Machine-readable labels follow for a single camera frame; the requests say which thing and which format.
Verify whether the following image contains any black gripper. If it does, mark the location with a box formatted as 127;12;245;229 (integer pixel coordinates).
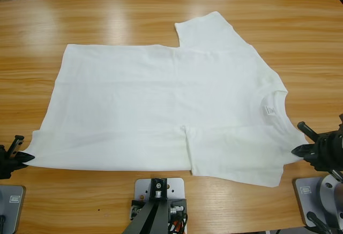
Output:
291;121;343;173
0;134;36;180

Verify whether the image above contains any black cable at post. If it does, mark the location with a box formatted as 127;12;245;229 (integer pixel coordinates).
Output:
181;212;190;234

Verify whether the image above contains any white Unitree t-shirt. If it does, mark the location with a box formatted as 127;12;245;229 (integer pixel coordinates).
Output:
28;11;308;189

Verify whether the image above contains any red cable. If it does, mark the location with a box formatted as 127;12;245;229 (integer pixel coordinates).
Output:
170;217;185;234

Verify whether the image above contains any dark camera post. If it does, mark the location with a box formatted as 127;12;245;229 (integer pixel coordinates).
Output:
125;177;170;234

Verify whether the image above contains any white mount plate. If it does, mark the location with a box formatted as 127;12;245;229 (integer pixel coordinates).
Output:
133;177;187;202

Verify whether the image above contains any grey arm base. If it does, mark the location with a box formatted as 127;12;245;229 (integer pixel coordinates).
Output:
292;175;343;231
0;185;27;234

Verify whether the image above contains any black corner bracket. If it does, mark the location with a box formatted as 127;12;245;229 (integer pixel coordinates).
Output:
130;198;147;221
168;198;188;220

